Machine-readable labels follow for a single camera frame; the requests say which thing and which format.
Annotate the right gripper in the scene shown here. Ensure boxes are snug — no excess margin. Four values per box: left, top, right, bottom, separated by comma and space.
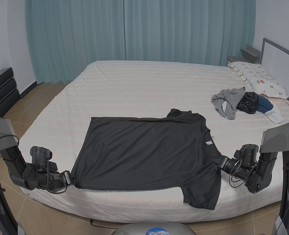
223, 159, 239, 174

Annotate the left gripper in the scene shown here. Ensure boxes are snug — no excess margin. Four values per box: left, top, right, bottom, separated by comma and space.
51, 172, 69, 193

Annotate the black T-shirt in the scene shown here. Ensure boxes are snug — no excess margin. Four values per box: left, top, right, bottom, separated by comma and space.
71, 108, 222, 210

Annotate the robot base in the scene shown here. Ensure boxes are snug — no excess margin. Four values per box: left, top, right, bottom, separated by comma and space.
109, 224, 195, 235

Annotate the bed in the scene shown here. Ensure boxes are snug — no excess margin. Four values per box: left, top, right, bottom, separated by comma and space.
20, 38, 289, 223

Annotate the shiny black garment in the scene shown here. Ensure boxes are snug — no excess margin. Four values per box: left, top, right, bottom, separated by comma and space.
236, 91, 260, 114

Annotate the grey garment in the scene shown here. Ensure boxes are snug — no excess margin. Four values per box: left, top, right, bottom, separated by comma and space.
211, 87, 246, 120

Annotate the dark blue garment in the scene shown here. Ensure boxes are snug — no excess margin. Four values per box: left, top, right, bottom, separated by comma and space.
256, 94, 274, 114

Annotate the white printed pillow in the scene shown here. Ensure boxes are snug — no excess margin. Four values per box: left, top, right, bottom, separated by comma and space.
228, 61, 289, 100

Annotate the black chest of drawers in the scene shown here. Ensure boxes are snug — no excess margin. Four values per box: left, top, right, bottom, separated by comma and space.
0, 67, 21, 118

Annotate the grey bedside table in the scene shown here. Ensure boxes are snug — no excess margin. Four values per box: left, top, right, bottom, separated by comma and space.
228, 45, 261, 64

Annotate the blue-green curtain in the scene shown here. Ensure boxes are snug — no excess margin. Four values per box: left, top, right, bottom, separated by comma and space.
124, 0, 255, 67
25, 0, 126, 84

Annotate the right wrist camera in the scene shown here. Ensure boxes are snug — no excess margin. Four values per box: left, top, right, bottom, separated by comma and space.
218, 156, 228, 171

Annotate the black cable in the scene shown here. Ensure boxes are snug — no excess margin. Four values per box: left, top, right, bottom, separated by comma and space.
89, 219, 118, 229
0, 135, 20, 156

